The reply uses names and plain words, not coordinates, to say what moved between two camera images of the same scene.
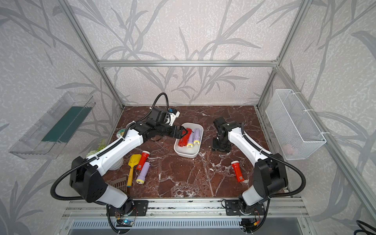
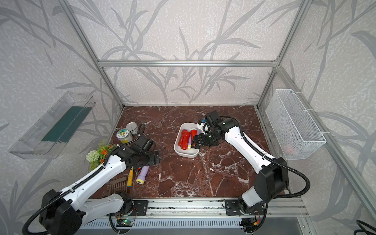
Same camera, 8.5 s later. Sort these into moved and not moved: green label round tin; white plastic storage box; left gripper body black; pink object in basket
Moved: left gripper body black
Not moved: pink object in basket; green label round tin; white plastic storage box
